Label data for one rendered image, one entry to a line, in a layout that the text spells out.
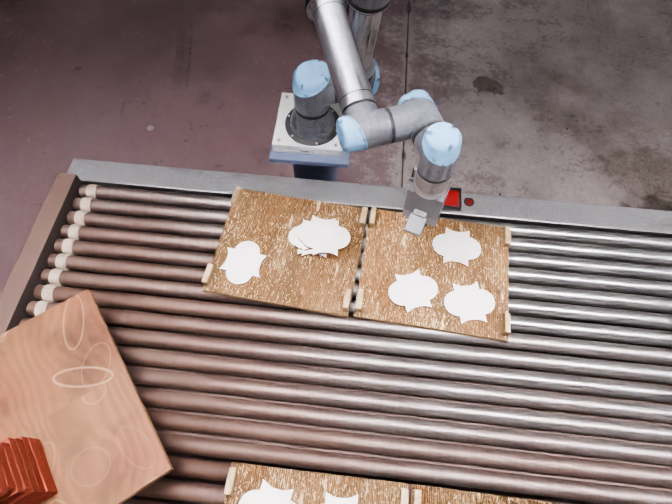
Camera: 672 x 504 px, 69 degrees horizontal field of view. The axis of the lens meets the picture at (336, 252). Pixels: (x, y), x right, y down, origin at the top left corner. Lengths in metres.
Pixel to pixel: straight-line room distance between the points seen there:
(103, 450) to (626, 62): 3.55
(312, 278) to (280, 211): 0.24
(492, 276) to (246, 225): 0.72
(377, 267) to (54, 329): 0.83
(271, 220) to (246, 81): 1.90
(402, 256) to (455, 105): 1.87
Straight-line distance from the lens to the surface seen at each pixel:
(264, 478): 1.24
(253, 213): 1.48
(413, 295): 1.34
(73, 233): 1.64
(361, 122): 1.02
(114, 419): 1.24
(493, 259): 1.45
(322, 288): 1.34
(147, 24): 3.85
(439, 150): 0.98
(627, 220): 1.71
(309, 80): 1.53
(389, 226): 1.44
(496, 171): 2.88
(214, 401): 1.30
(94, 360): 1.29
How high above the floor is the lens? 2.16
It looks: 62 degrees down
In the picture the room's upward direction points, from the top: straight up
